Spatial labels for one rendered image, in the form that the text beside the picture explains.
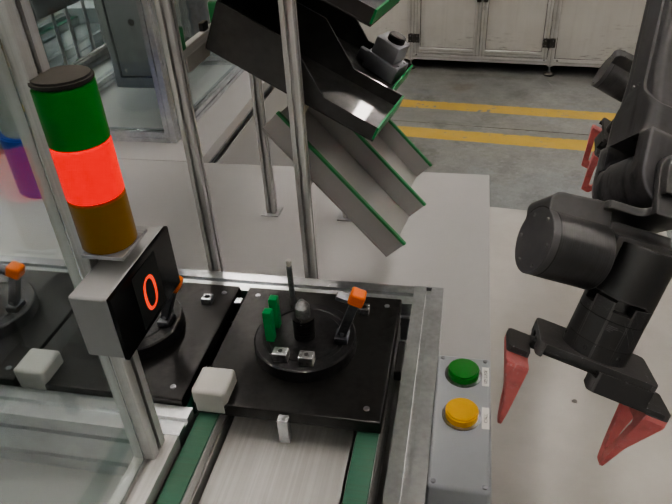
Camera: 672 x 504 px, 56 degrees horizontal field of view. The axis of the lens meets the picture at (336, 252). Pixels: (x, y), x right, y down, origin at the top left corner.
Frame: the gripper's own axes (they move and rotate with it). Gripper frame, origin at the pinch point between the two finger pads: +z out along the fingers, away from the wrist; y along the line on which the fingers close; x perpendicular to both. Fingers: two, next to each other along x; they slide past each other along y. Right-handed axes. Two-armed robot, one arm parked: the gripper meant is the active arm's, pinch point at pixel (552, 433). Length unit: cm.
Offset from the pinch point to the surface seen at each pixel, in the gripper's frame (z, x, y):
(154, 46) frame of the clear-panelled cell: -12, -94, 100
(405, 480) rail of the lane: 15.3, -6.3, 10.1
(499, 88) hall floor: -31, -404, 16
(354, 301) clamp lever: 2.2, -18.2, 23.4
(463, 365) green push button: 6.4, -22.0, 7.5
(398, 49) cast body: -29, -51, 34
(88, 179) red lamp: -10.6, 10.9, 44.6
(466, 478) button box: 12.5, -7.1, 4.0
